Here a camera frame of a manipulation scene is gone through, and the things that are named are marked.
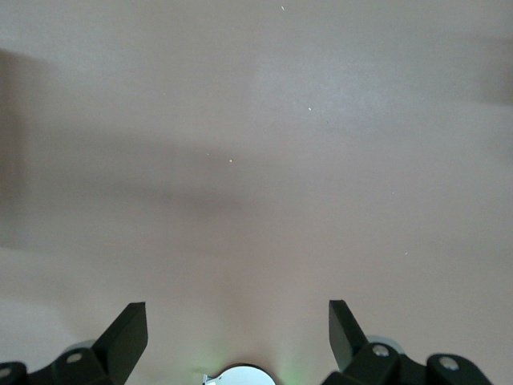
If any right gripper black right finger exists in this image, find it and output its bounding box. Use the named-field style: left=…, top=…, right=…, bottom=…
left=322, top=299, right=428, bottom=385

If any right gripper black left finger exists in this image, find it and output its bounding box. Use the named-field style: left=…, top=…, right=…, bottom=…
left=30, top=301, right=149, bottom=385

